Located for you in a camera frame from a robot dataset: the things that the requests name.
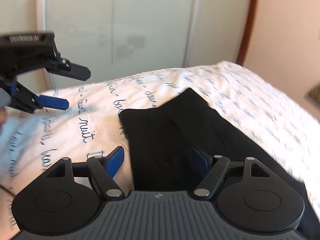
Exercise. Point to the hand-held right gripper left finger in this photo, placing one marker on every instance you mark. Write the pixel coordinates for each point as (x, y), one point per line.
(115, 160)

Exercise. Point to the white script-printed blanket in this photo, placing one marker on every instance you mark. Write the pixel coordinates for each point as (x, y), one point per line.
(75, 120)

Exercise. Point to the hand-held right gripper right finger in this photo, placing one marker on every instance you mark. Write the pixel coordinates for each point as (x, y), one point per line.
(201, 161)

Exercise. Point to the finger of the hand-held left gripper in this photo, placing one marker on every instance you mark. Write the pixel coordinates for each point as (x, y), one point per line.
(53, 103)
(75, 70)

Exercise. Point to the brown wooden wardrobe trim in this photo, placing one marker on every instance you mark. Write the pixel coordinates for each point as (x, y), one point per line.
(250, 17)

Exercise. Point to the white floral wardrobe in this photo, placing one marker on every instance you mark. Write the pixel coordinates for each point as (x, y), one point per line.
(125, 22)

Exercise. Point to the black pants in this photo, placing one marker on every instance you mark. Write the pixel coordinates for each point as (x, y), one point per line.
(175, 130)

